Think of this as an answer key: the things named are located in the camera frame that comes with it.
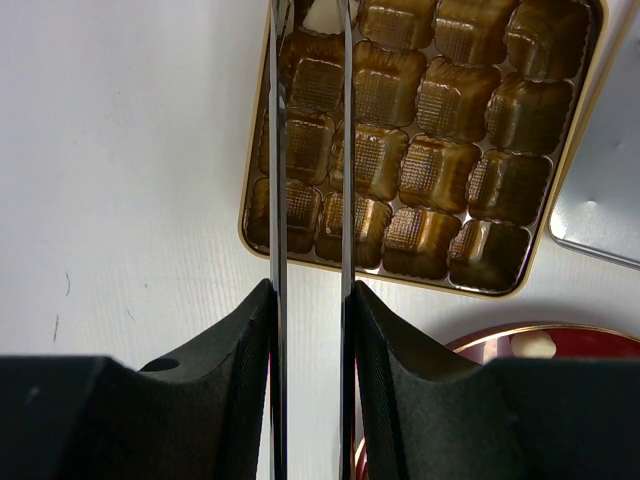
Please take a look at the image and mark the red round plate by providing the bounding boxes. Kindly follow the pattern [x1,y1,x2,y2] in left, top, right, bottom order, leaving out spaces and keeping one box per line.
[353,322,640,480]

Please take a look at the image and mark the silver tin lid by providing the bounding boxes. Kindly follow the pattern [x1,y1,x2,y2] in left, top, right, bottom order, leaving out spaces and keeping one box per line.
[550,12,639,269]

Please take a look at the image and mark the silver metal tongs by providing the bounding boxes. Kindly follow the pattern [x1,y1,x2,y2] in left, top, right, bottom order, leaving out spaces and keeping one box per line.
[267,0,357,480]

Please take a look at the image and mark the gold chocolate tin box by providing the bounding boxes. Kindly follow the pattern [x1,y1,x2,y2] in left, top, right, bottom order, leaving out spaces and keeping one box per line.
[265,1,608,297]

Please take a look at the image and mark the white cone chocolate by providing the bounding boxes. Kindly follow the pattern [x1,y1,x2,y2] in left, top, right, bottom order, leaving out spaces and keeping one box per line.
[510,330,557,359]

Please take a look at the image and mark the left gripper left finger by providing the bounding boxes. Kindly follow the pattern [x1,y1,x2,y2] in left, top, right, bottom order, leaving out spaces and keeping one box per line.
[1,280,274,479]

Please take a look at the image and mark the white square chocolate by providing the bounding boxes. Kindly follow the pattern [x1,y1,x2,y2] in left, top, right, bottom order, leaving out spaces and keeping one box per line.
[302,0,343,35]

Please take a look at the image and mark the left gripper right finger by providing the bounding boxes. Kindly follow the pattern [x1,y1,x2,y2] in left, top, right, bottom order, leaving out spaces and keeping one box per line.
[352,280,640,480]

